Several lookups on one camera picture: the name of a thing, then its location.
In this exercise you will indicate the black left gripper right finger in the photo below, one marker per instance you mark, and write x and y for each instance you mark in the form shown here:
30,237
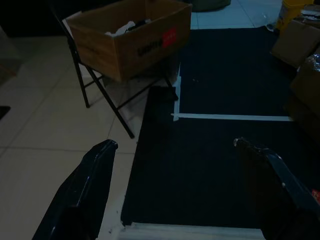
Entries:
280,195

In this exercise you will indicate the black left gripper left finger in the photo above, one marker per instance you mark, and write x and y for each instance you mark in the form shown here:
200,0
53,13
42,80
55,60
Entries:
80,190

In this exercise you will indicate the open printed cardboard box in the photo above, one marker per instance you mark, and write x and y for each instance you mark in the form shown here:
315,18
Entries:
105,50

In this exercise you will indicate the red packaging piece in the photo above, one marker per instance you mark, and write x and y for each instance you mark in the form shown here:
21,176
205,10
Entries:
316,194

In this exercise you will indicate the dark blue carpet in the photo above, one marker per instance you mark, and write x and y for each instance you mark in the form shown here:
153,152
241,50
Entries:
225,82

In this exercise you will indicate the white tape strip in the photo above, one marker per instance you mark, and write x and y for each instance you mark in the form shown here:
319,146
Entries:
225,117

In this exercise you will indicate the brown cardboard box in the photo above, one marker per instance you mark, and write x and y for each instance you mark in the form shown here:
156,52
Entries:
307,82
292,42

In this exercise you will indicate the yellow plastic container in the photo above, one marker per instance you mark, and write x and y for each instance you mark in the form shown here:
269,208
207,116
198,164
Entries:
292,12

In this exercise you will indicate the black folding chair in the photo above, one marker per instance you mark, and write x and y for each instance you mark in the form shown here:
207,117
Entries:
82,82

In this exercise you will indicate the white crumpled paper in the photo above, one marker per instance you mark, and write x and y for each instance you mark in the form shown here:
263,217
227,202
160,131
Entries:
122,28

